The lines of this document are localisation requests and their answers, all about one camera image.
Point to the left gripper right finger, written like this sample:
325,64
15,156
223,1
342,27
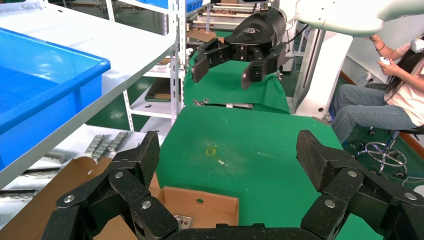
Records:
344,185

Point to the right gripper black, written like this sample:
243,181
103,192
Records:
258,30

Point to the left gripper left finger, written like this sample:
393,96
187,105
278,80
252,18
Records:
129,188

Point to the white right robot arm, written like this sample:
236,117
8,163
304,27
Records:
348,16

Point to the brown cardboard box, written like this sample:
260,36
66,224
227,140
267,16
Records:
205,212

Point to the blue plastic tray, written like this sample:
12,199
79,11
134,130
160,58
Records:
39,82

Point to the green tablecloth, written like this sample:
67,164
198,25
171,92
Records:
225,89
248,142

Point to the brown carton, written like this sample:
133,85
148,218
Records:
202,34

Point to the silver metal cylinder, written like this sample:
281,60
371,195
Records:
239,106

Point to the silver I/O shield plate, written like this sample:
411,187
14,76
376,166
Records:
184,221

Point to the blue storage bin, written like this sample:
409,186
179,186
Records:
193,5

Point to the seated operator person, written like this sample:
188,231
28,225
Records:
361,109

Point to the white slotted storage rack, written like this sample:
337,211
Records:
155,111

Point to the white robot torso column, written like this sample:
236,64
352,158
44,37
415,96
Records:
324,76

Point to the white metal shelf rack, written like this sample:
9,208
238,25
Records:
116,43

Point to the white handheld controller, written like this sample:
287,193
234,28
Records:
385,61

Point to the white VR headset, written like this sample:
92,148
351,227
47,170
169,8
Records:
418,45

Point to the wooden slat frame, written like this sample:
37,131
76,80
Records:
212,15

